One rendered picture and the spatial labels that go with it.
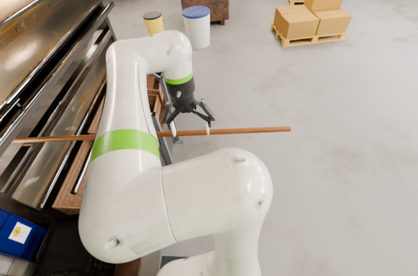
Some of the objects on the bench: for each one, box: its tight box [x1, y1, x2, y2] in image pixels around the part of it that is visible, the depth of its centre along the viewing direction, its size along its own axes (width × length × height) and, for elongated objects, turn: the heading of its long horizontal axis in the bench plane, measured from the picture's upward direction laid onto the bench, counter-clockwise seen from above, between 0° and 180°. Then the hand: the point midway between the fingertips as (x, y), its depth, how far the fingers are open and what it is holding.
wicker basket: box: [51, 140, 93, 215], centre depth 158 cm, size 49×56×28 cm
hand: (191, 131), depth 85 cm, fingers open, 13 cm apart
